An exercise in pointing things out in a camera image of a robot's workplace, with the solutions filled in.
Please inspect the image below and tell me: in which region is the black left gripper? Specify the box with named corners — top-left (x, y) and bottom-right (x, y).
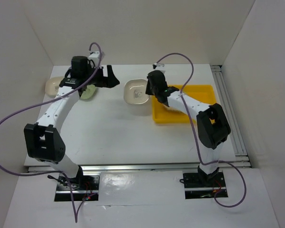
top-left (83, 64), bottom-right (119, 88)

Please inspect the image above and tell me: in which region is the cream panda plate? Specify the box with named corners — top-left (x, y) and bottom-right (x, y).
top-left (123, 79), bottom-right (150, 105)
top-left (45, 76), bottom-right (64, 97)

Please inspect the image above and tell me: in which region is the yellow panda plate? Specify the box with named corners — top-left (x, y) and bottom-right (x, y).
top-left (164, 106), bottom-right (180, 113)

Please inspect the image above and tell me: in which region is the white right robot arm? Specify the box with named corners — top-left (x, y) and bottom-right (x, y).
top-left (146, 70), bottom-right (231, 186)

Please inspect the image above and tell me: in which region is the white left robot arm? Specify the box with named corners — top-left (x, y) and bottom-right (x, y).
top-left (24, 51), bottom-right (120, 190)

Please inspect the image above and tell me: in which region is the yellow plastic bin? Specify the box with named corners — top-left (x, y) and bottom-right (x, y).
top-left (152, 85), bottom-right (217, 124)

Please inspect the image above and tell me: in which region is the green panda plate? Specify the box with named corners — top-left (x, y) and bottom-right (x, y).
top-left (80, 85), bottom-right (97, 100)

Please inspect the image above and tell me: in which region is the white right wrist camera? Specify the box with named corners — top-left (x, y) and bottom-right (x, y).
top-left (152, 63), bottom-right (166, 74)

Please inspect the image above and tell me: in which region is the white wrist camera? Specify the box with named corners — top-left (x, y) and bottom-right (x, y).
top-left (152, 63), bottom-right (166, 74)
top-left (87, 51), bottom-right (105, 67)

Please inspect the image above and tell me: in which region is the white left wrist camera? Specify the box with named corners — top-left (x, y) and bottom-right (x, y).
top-left (87, 51), bottom-right (105, 67)

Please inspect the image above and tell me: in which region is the aluminium table edge rail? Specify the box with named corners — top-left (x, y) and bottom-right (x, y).
top-left (27, 161), bottom-right (228, 173)

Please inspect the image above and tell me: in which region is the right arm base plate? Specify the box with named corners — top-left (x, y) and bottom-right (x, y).
top-left (179, 172), bottom-right (228, 200)

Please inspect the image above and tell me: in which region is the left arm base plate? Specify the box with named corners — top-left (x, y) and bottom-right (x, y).
top-left (47, 175), bottom-right (100, 202)

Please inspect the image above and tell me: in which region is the aluminium side rail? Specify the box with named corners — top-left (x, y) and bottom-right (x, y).
top-left (210, 65), bottom-right (252, 168)

